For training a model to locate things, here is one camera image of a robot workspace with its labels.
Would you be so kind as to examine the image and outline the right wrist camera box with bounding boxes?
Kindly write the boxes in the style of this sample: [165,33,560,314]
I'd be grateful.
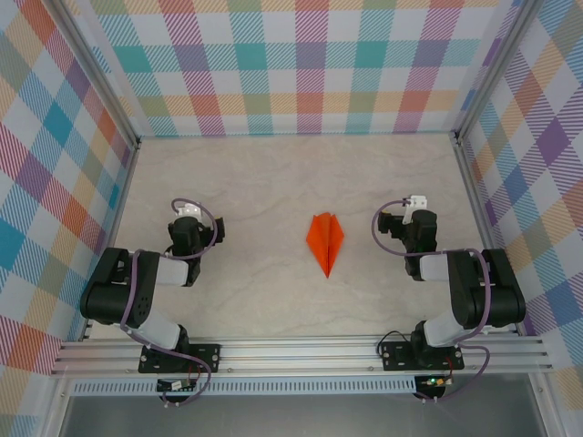
[404,194,431,214]

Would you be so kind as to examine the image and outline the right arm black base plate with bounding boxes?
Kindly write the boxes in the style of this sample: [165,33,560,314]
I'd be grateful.
[379,340,465,372]

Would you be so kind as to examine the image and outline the grey metal panel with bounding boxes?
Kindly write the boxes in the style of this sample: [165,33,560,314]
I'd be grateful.
[58,393,547,437]

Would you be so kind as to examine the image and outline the long aluminium mounting rail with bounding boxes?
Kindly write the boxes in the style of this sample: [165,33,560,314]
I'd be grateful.
[48,335,556,377]

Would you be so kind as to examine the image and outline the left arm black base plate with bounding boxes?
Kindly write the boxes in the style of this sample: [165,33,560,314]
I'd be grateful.
[138,342,223,375]

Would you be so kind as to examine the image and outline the orange paper sheet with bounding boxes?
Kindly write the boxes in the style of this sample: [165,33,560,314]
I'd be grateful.
[305,212,346,279]

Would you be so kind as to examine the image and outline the aluminium corner post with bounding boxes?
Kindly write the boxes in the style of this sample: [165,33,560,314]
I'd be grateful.
[453,0,537,142]
[47,0,142,149]

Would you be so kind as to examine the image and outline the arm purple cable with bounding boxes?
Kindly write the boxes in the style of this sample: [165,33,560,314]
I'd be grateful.
[120,198,218,407]
[371,198,494,402]

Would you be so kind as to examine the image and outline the slotted white cable duct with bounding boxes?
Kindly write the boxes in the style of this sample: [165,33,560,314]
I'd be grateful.
[70,380,419,397]

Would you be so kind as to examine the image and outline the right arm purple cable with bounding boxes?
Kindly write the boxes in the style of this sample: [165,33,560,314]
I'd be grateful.
[371,198,494,402]

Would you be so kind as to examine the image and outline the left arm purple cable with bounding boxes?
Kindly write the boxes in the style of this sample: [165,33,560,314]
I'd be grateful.
[120,198,218,407]

